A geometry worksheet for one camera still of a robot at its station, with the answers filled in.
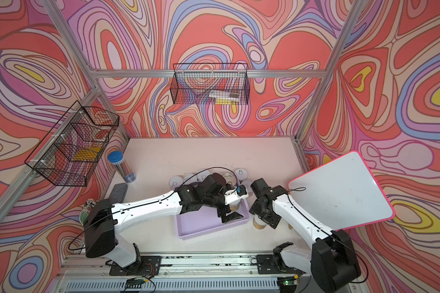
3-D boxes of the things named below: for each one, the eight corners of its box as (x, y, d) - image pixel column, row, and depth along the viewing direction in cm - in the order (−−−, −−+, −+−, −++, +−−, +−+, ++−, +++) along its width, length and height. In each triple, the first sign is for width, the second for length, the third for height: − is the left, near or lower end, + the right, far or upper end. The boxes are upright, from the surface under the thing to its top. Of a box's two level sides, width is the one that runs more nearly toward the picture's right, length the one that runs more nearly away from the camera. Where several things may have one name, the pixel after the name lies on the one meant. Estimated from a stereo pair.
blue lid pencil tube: (122, 182, 101) (105, 161, 86) (126, 172, 105) (111, 151, 90) (134, 182, 101) (119, 161, 86) (137, 172, 105) (124, 151, 90)
